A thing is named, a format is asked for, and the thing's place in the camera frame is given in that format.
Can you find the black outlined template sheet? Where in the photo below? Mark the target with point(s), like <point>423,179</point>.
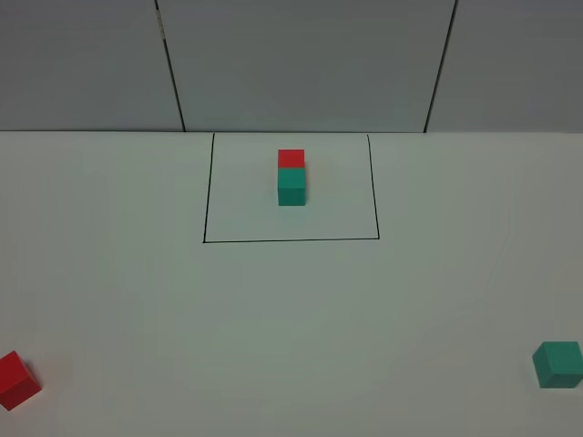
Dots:
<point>243,202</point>

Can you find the red template block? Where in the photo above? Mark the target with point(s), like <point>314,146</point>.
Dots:
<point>291,158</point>

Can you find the green template block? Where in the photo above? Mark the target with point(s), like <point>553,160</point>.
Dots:
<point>292,186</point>

